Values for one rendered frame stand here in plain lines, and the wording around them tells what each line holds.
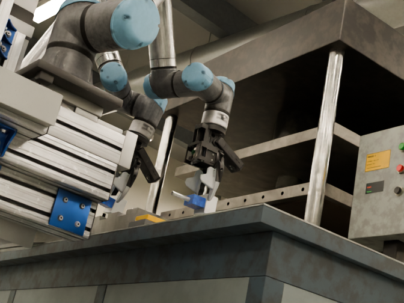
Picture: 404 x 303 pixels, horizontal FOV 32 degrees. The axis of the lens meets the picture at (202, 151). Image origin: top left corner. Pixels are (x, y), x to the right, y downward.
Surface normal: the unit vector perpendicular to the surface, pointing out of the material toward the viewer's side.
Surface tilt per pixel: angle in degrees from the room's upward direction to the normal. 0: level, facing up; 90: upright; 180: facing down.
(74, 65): 72
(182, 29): 180
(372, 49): 90
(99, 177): 90
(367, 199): 90
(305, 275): 90
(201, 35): 180
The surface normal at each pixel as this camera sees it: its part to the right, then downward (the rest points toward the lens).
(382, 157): -0.79, -0.36
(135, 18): 0.79, 0.07
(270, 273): 0.59, -0.18
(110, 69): -0.05, -0.36
